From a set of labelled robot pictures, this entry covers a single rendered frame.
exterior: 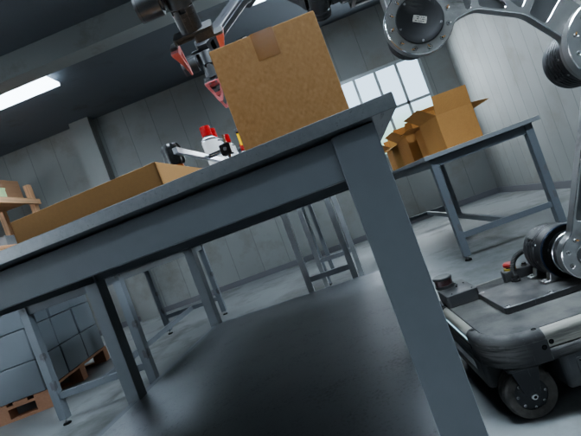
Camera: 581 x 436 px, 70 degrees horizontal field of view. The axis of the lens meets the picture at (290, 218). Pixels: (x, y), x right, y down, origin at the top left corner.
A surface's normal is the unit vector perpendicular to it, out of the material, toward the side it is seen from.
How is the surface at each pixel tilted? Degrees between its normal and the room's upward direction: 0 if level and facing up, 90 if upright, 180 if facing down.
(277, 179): 90
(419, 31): 90
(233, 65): 90
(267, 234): 90
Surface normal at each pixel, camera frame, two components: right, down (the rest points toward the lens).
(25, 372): 0.05, -0.01
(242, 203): -0.16, 0.07
